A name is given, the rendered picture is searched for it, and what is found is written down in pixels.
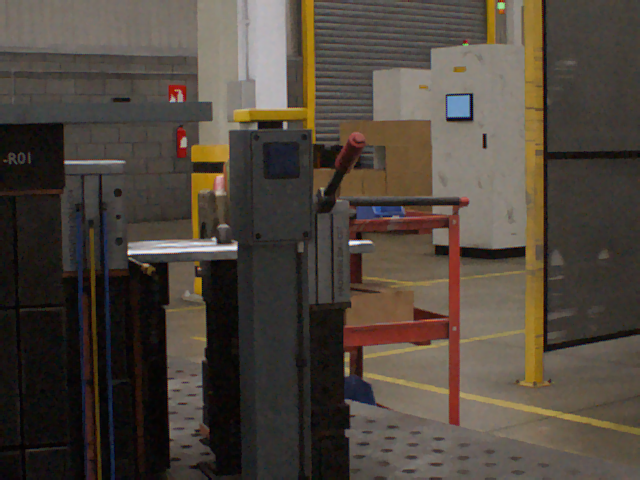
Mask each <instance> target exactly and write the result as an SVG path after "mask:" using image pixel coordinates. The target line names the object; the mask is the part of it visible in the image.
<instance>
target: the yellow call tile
mask: <svg viewBox="0 0 640 480"><path fill-rule="evenodd" d="M307 119H308V110H307V109H306V108H281V109H242V110H234V111H233V120H234V122H257V130H283V122H292V121H306V120H307Z"/></svg>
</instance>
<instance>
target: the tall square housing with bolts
mask: <svg viewBox="0 0 640 480"><path fill-rule="evenodd" d="M64 168H66V175H65V187H64V188H63V194H60V196H61V226H62V262H63V275H62V283H63V298H64V302H63V303H60V304H61V305H62V306H63V307H64V315H65V334H66V370H67V407H68V412H69V442H67V444H68V446H69V448H70V479H71V480H135V471H134V457H133V429H132V386H131V380H130V379H128V377H127V376H126V346H125V305H124V275H125V276H130V269H129V268H128V229H127V187H126V174H125V173H127V169H126V162H125V161H117V160H87V161H69V162H65V165H64Z"/></svg>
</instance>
